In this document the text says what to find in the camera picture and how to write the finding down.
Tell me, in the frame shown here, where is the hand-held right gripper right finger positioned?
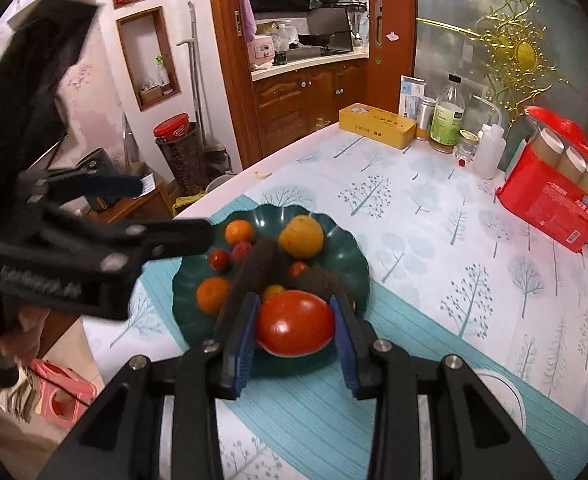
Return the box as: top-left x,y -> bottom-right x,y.
328,294 -> 555,480

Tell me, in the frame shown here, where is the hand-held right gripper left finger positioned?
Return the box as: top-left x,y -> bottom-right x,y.
36,291 -> 263,480

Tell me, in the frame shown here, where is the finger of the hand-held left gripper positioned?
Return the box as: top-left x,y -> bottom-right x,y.
18,167 -> 145,203
39,217 -> 215,273

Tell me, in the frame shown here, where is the dark green scalloped plate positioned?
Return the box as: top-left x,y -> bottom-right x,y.
171,204 -> 371,378

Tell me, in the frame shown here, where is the small tangerine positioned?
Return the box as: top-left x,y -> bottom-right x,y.
224,220 -> 255,247
196,278 -> 232,315

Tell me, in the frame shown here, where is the large red tomato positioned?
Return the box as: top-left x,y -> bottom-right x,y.
256,291 -> 335,358

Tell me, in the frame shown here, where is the blackened overripe banana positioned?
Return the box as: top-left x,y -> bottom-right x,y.
214,239 -> 279,342

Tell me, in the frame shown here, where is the large wrinkled orange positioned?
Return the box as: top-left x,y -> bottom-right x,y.
279,215 -> 325,259

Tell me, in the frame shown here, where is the white round plate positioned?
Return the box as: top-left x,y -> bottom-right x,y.
474,370 -> 527,433

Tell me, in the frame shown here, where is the person's left hand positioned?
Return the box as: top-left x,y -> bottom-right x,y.
0,306 -> 52,367

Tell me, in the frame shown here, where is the dark brown avocado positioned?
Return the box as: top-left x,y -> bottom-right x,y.
299,266 -> 357,312

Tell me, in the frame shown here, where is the teal striped placemat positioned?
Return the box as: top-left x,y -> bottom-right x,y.
141,205 -> 588,480

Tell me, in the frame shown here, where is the dark wicker wastebasket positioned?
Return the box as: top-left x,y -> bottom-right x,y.
155,122 -> 209,197

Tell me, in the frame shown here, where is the red round tin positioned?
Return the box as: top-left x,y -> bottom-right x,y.
154,115 -> 191,142

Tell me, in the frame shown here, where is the grey mop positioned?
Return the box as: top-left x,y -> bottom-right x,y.
176,1 -> 229,162

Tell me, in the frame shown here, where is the tree print tablecloth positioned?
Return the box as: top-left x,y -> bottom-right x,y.
81,122 -> 588,480

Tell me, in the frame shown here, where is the wooden kitchen cabinet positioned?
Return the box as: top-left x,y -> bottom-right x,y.
251,57 -> 369,158

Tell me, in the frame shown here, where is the pink plastic stool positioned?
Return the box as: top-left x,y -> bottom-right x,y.
29,357 -> 98,429

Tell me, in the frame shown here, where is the pink rice cooker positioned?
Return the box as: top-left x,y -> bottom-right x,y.
247,37 -> 277,68

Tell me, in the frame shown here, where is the purple hanging cloth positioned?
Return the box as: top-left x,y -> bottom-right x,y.
240,0 -> 255,38

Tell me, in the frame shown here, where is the yellow rectangular box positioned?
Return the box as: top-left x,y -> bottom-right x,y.
338,103 -> 418,150

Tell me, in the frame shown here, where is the shiny foil bag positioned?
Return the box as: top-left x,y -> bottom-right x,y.
0,365 -> 40,423

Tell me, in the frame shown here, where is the small glass jar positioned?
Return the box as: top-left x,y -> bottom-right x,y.
456,130 -> 478,166

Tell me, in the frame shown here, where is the white squeeze bottle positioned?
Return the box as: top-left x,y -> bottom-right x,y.
472,95 -> 507,180

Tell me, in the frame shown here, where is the small metal can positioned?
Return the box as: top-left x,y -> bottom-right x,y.
416,96 -> 437,141

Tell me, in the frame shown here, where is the glass bottle with green label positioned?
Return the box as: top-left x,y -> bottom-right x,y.
429,74 -> 464,154

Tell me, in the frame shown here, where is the red pack of paper cups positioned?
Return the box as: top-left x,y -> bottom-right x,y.
495,106 -> 588,253

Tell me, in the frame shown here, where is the blue and white carton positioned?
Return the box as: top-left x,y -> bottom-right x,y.
399,75 -> 426,121

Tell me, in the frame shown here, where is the gold door ornament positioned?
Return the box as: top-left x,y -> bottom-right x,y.
419,0 -> 569,126

